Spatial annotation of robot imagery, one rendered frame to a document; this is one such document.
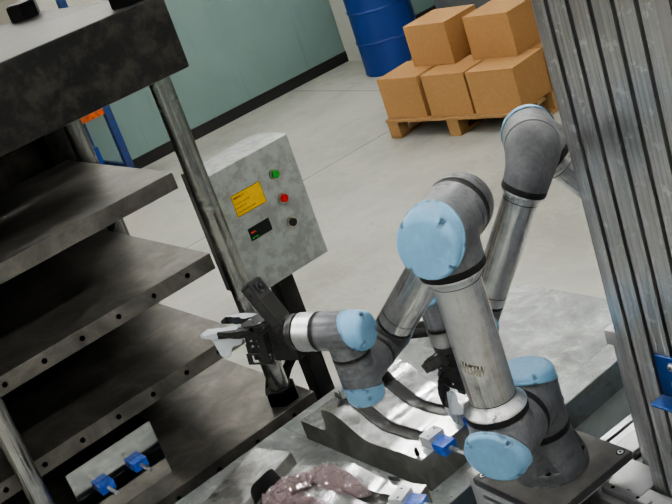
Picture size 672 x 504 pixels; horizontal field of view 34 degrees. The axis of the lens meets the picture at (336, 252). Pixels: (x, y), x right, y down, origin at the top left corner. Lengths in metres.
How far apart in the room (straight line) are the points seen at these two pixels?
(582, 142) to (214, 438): 1.70
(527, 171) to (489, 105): 5.13
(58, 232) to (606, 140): 1.58
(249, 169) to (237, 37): 6.96
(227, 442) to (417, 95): 4.85
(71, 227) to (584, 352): 1.39
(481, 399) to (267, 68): 8.53
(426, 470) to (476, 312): 0.84
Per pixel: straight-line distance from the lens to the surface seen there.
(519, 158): 2.24
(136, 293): 3.02
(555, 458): 2.13
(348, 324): 1.98
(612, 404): 3.05
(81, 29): 2.79
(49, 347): 2.93
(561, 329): 3.14
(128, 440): 3.07
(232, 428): 3.24
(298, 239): 3.34
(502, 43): 7.42
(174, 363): 3.15
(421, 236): 1.76
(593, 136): 1.84
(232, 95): 10.10
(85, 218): 2.95
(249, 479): 2.74
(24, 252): 2.89
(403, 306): 2.06
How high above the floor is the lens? 2.31
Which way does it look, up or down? 21 degrees down
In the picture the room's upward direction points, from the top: 19 degrees counter-clockwise
